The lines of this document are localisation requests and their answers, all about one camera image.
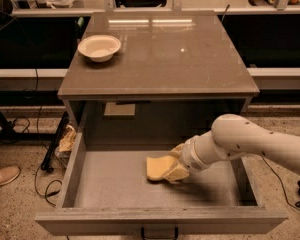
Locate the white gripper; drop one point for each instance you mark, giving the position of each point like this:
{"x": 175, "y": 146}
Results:
{"x": 190, "y": 156}

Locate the yellow sponge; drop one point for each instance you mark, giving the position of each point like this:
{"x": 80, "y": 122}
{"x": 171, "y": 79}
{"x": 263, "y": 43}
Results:
{"x": 157, "y": 168}

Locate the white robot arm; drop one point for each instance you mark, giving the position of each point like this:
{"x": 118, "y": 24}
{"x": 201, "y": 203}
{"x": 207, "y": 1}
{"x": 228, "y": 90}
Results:
{"x": 231, "y": 137}

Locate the open grey top drawer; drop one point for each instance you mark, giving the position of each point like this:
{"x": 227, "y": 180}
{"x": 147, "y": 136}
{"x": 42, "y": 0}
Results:
{"x": 105, "y": 190}

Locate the grey cabinet with counter top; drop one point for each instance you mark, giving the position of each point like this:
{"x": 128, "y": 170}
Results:
{"x": 163, "y": 56}

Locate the crumpled plastic wrapper on floor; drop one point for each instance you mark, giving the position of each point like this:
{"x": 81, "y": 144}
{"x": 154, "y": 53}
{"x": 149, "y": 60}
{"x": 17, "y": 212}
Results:
{"x": 66, "y": 142}

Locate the black bar tool on floor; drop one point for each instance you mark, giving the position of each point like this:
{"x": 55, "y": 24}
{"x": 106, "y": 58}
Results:
{"x": 45, "y": 165}

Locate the white bowl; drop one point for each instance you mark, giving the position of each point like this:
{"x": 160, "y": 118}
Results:
{"x": 99, "y": 48}

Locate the tan shoe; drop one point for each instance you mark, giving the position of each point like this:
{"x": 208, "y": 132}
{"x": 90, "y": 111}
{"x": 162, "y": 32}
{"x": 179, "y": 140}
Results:
{"x": 9, "y": 174}

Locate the black drawer handle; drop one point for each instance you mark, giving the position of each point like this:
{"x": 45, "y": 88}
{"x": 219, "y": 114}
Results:
{"x": 147, "y": 234}

